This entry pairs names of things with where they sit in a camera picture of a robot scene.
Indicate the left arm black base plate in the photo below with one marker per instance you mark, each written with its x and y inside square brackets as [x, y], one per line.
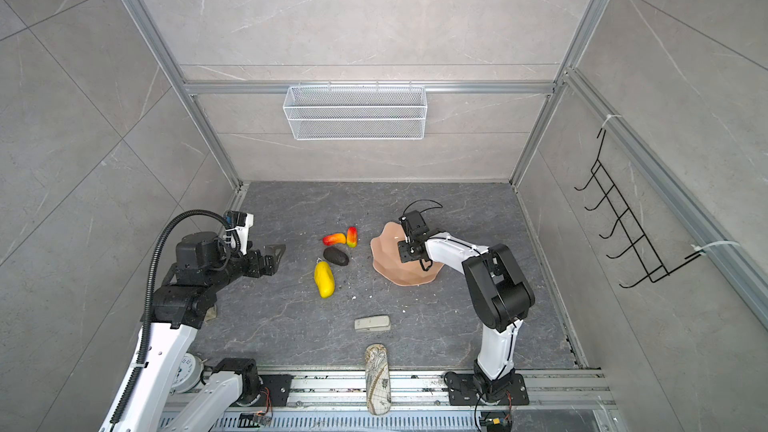
[272, 390]

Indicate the red yellow fake mango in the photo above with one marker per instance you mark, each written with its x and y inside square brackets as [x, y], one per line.
[352, 237]

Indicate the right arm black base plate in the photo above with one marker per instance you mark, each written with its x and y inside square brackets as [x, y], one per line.
[486, 389]

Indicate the white wire mesh basket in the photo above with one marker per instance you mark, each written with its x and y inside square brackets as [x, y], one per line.
[364, 112]

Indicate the beige small box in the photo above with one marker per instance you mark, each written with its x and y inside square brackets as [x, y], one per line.
[380, 323]

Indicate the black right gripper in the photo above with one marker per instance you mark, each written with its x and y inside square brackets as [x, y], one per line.
[405, 257]

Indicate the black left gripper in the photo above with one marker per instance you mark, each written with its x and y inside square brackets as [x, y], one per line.
[268, 265]

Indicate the map print oval case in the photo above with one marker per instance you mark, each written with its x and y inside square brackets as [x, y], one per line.
[377, 378]

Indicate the black wire hook rack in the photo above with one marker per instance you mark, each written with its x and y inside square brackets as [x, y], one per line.
[627, 225]

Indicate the red orange fake mango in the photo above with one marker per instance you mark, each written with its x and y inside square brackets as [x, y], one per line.
[334, 239]

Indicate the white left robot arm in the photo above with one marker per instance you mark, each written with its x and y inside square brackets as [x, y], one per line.
[173, 315]

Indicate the dark fake avocado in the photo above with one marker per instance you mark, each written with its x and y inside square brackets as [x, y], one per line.
[336, 256]

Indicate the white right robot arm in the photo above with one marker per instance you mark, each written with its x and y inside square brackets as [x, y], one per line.
[499, 291]

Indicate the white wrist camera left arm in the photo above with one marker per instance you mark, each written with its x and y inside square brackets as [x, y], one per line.
[237, 230]

